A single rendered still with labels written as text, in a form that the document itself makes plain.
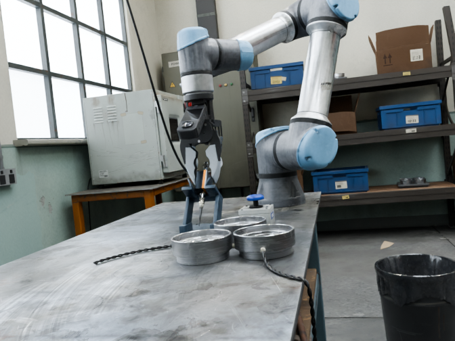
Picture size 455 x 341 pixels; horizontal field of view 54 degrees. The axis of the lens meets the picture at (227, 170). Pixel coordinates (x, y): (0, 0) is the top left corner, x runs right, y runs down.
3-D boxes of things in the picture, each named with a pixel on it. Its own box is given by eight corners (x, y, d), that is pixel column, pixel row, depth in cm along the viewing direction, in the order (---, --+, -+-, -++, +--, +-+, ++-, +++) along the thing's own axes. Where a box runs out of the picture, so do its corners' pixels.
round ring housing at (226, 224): (271, 233, 93) (269, 214, 93) (263, 245, 83) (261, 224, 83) (223, 236, 95) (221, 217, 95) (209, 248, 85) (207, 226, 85)
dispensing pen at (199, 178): (189, 222, 98) (198, 157, 107) (196, 230, 102) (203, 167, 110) (199, 222, 98) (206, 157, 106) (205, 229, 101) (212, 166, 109)
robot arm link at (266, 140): (280, 170, 144) (276, 128, 144) (309, 169, 133) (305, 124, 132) (250, 174, 138) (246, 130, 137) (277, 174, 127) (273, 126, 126)
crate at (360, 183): (369, 187, 447) (367, 165, 446) (370, 191, 411) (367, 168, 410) (316, 190, 462) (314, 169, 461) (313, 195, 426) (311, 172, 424)
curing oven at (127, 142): (172, 183, 302) (162, 87, 299) (92, 189, 317) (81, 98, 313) (199, 175, 363) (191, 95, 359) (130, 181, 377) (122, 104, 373)
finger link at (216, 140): (227, 159, 105) (217, 122, 105) (225, 159, 103) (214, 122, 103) (208, 164, 106) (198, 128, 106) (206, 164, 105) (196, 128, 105)
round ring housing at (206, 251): (166, 268, 73) (164, 243, 73) (181, 252, 84) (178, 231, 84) (229, 264, 72) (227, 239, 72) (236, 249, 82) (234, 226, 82)
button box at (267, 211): (271, 229, 98) (269, 207, 98) (240, 231, 100) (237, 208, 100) (275, 222, 106) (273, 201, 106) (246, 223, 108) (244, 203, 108)
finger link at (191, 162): (203, 183, 111) (206, 146, 110) (195, 185, 106) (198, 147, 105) (191, 181, 112) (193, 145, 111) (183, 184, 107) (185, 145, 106)
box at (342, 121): (364, 132, 406) (361, 89, 404) (307, 137, 418) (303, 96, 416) (361, 132, 447) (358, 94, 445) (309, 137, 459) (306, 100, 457)
